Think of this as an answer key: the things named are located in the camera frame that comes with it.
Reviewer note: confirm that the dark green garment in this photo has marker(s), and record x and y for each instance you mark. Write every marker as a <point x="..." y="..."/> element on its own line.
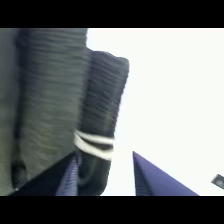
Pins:
<point x="50" y="93"/>

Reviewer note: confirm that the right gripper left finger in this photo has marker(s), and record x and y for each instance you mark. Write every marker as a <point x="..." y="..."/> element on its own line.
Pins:
<point x="56" y="180"/>

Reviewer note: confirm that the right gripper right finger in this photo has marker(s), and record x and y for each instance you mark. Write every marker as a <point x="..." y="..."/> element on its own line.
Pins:
<point x="153" y="181"/>

